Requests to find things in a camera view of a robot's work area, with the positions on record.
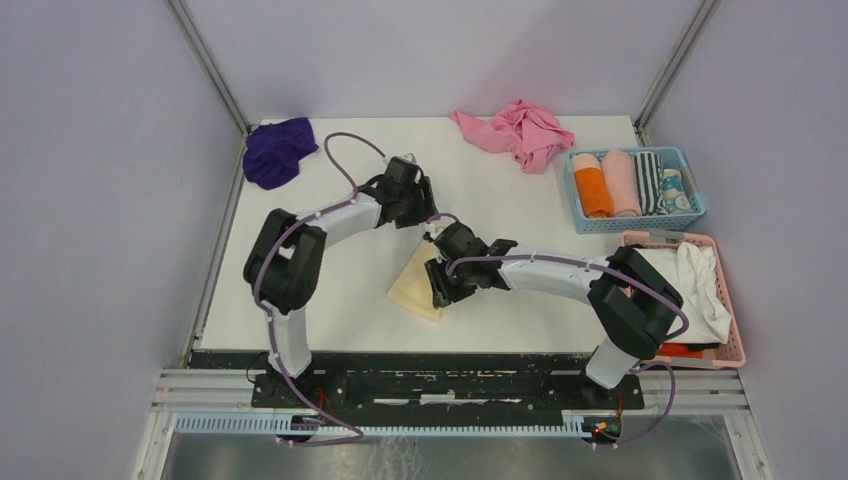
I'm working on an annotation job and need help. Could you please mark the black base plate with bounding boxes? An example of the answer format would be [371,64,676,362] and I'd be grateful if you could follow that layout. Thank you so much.
[188,351,645,429]

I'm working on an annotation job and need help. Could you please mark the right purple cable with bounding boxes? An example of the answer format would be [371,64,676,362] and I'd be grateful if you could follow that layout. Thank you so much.
[423,212,690,450]

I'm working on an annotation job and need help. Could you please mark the white cloth in basket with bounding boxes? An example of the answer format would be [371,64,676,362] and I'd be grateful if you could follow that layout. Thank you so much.
[636,243,732,344]

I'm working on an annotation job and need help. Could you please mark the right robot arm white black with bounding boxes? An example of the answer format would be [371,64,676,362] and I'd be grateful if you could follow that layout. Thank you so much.
[424,221,690,408]

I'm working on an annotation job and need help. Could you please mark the pink crumpled towel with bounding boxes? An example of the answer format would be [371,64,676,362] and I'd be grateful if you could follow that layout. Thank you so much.
[449,100,576,175]

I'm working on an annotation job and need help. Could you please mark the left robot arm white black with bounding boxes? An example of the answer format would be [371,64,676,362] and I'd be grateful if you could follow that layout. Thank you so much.
[243,156,436,407]

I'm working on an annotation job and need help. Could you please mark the light pink rolled towel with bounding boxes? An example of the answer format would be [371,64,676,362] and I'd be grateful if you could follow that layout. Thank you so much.
[600,149,643,217]

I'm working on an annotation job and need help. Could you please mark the pink plastic basket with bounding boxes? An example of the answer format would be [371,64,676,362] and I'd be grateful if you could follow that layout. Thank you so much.
[621,230,746,369]

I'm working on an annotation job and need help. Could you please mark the orange rolled towel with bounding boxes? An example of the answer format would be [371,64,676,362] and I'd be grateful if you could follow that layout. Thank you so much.
[571,153,614,218]

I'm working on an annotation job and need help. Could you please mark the yellow towel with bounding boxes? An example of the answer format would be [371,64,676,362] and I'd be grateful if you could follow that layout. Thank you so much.
[387,241,443,323]

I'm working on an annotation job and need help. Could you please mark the purple towel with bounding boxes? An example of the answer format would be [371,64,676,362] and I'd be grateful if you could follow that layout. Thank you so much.
[242,117,318,190]

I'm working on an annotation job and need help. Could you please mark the blue slotted cable duct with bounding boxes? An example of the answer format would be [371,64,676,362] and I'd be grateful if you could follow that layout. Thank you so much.
[174,413,590,439]

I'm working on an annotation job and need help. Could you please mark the green white striped towel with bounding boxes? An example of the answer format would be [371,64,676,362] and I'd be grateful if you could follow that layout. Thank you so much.
[632,151,667,216]

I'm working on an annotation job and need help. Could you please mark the purple cable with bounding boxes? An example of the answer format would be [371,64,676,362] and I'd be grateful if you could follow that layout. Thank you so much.
[252,131,388,448]
[423,212,690,450]

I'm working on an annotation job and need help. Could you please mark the aluminium frame rails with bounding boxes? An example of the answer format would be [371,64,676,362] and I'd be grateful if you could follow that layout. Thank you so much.
[130,369,774,479]

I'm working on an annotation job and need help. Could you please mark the orange cloth in basket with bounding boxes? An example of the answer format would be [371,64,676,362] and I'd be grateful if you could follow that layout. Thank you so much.
[657,343,703,359]

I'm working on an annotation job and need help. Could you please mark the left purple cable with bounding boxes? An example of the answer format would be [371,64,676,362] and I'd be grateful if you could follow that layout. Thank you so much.
[252,131,388,448]

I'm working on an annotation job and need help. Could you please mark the teal patterned towel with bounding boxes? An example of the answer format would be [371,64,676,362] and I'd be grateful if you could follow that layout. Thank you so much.
[661,169,694,214]

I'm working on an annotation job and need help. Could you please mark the blue plastic basket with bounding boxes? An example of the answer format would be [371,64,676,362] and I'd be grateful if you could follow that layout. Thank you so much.
[563,147,705,234]

